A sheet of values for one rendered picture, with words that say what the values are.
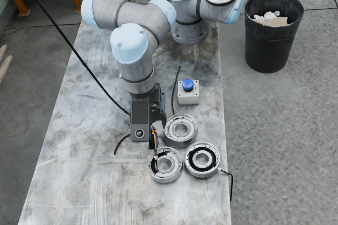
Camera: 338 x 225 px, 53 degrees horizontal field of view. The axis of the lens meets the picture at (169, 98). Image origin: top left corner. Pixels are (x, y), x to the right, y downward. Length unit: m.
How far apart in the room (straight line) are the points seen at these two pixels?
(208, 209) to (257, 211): 0.88
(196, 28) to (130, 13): 0.58
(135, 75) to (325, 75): 1.82
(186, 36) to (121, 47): 0.68
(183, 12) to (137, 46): 0.62
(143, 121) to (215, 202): 0.33
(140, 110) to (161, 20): 0.21
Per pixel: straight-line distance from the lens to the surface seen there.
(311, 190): 1.93
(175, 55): 1.31
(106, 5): 0.81
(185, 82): 1.12
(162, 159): 1.02
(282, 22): 2.17
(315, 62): 2.46
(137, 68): 0.70
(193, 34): 1.33
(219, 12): 1.20
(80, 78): 1.33
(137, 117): 0.79
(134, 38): 0.67
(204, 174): 0.98
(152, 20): 0.74
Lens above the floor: 1.72
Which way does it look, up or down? 52 degrees down
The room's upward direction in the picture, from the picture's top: 10 degrees counter-clockwise
